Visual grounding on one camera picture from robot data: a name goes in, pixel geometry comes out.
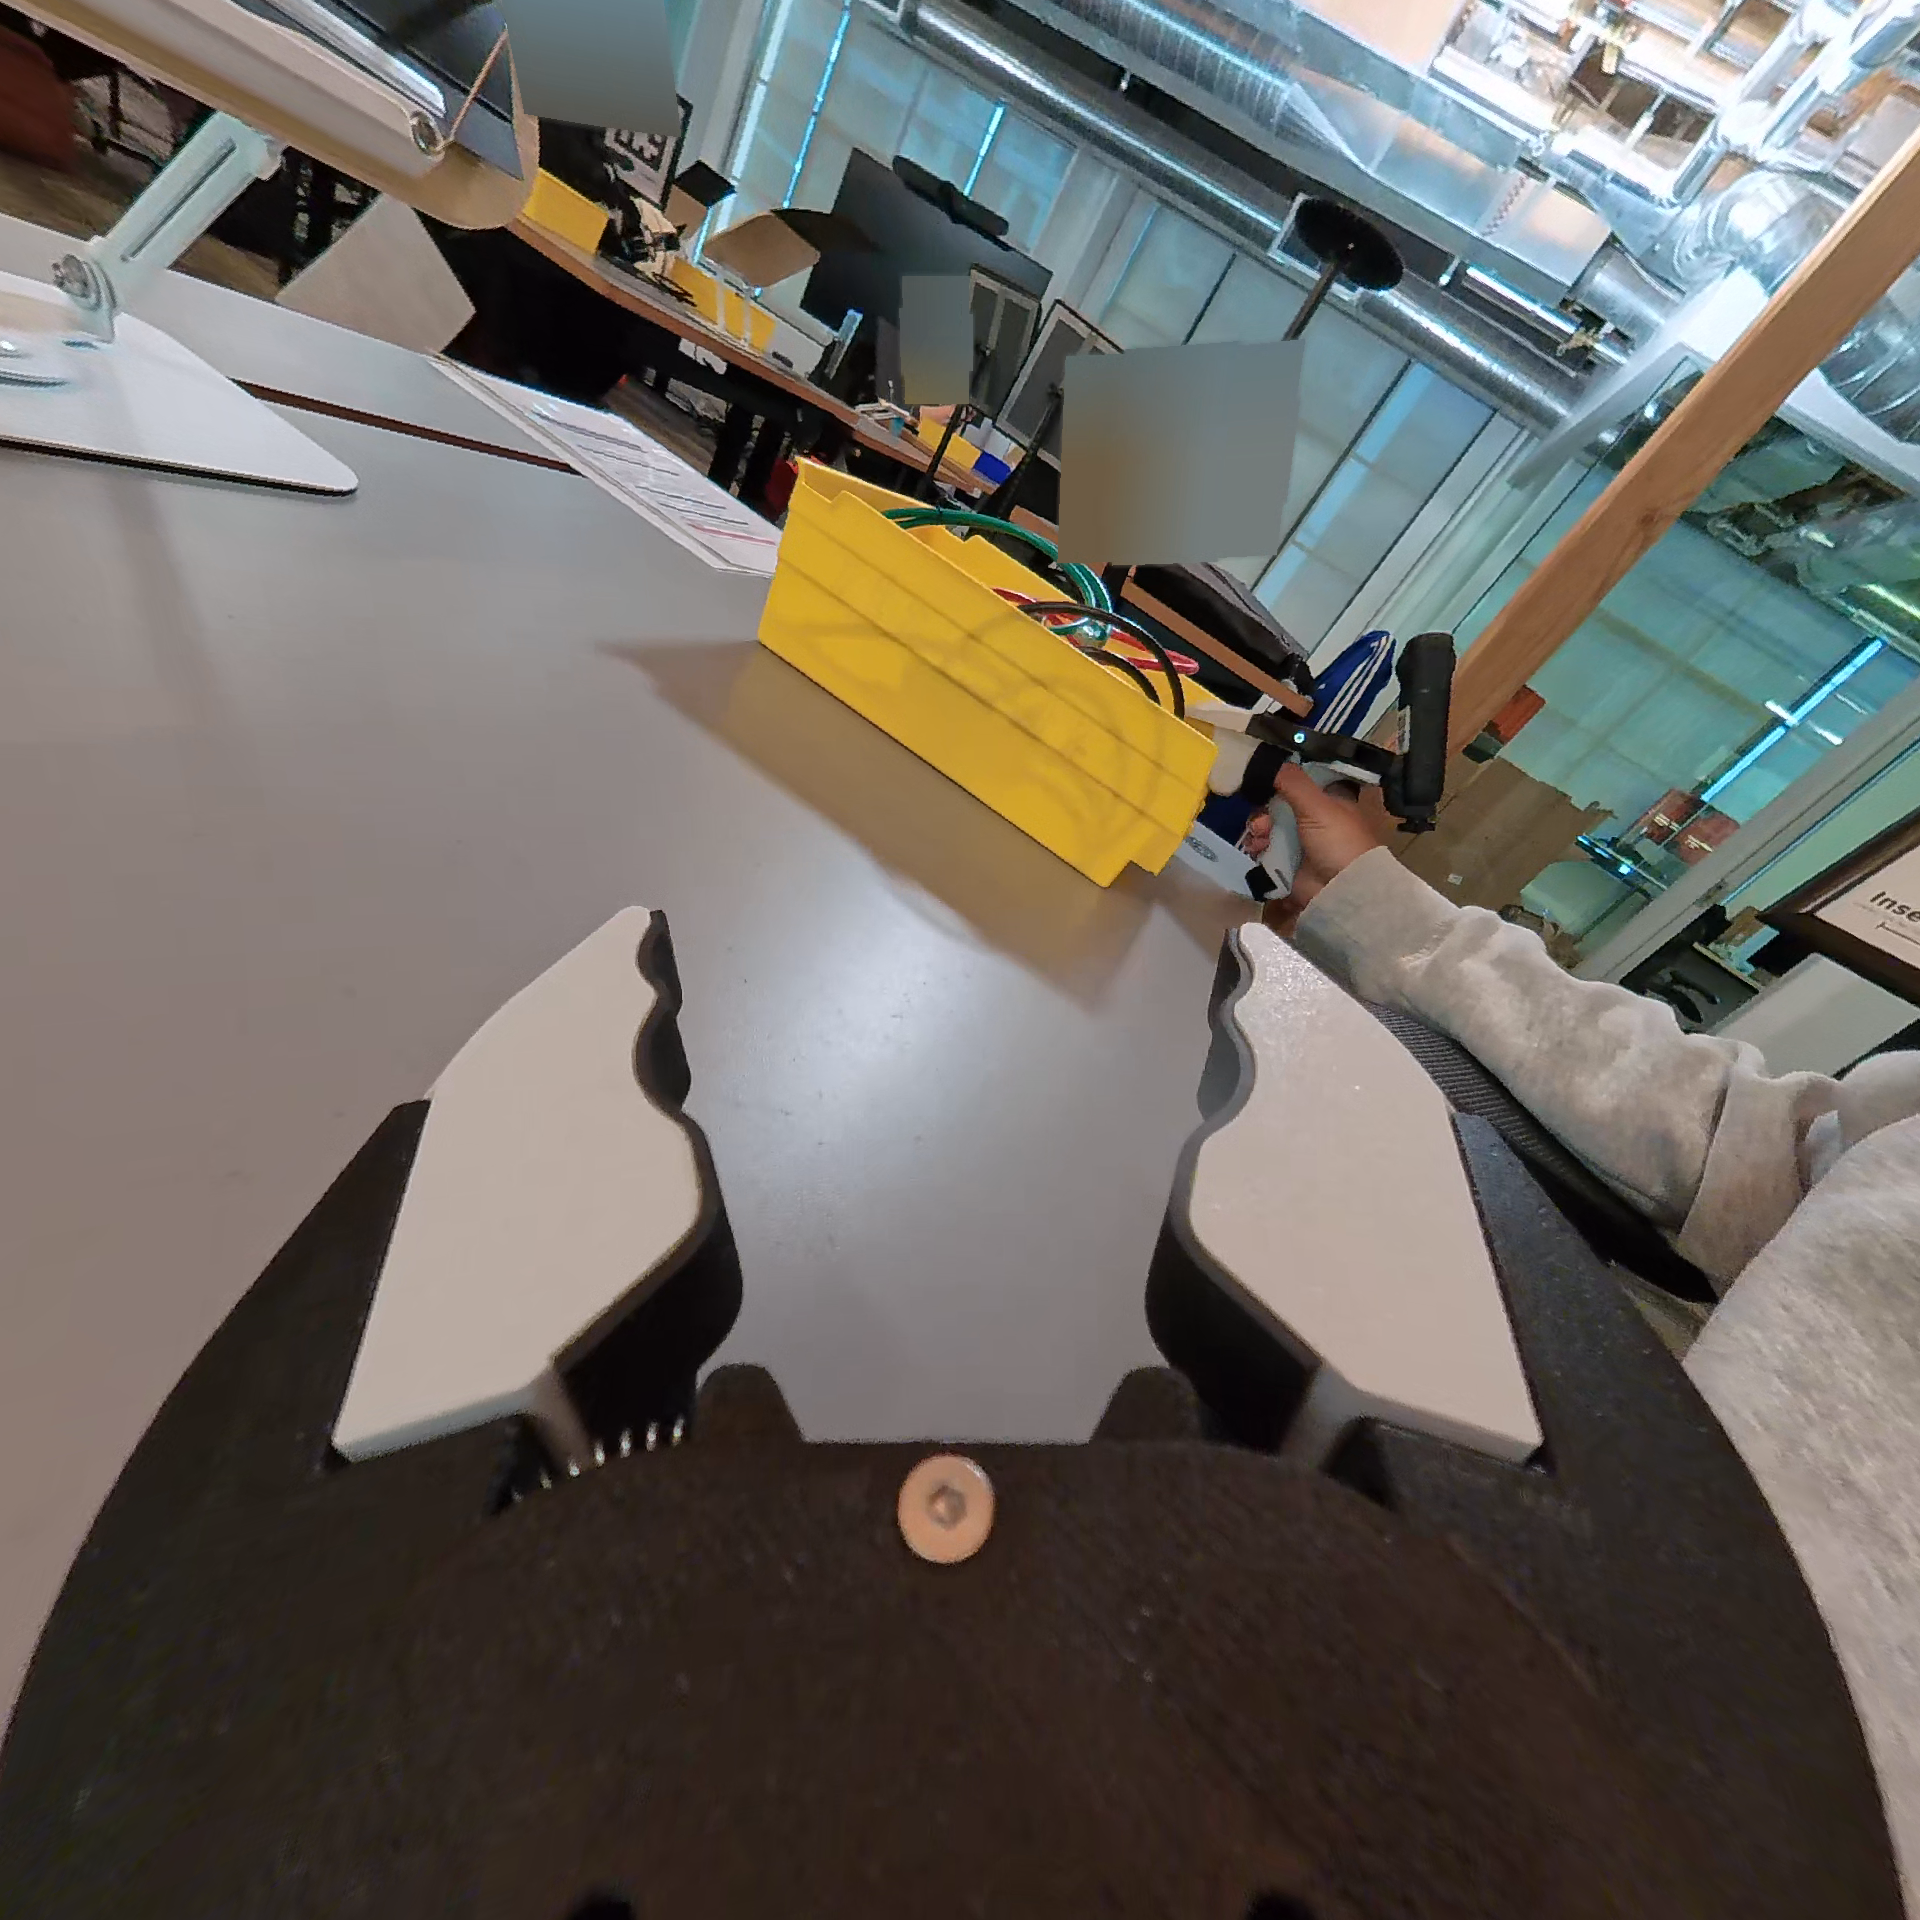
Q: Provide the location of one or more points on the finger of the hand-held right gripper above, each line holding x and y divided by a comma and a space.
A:
1243, 759

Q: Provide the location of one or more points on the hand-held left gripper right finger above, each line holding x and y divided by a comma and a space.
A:
1350, 1200

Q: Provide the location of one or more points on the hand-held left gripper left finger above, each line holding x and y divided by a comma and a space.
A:
523, 1200

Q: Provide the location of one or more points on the yellow plastic bin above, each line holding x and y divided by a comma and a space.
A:
960, 704

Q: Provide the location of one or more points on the person's right forearm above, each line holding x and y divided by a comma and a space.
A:
1574, 1036

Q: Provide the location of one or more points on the grey desk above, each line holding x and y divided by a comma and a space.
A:
375, 823

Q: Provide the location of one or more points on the long wooden desk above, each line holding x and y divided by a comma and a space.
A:
748, 362

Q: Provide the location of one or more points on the pale desk end panel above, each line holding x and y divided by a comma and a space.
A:
384, 283

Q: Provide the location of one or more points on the person's right hand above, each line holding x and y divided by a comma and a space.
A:
1334, 842

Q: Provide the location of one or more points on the blue white striped object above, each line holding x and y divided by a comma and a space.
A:
1350, 674

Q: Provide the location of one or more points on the stack of cardboard cartons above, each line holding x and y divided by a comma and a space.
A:
1515, 842

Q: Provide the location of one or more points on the black round lamp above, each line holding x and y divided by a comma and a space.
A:
1343, 256

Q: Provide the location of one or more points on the framed white sign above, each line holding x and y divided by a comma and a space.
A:
1860, 914

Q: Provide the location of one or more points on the person's grey hoodie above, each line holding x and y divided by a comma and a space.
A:
1814, 1500

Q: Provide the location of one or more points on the black monitor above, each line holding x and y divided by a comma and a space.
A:
884, 256

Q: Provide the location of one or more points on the white paper sheet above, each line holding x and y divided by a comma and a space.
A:
630, 464

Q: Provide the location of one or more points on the cardboard box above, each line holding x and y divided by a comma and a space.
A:
773, 247

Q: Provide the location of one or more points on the fiducial marker sign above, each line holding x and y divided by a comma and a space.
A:
637, 157

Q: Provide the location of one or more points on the small yellow bin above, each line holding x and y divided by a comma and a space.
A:
563, 209

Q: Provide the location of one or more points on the white screen stand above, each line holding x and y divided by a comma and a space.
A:
134, 389

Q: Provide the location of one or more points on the wooden post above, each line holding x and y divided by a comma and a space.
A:
1680, 450

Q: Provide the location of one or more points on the silver ventilation duct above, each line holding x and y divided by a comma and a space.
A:
1200, 62

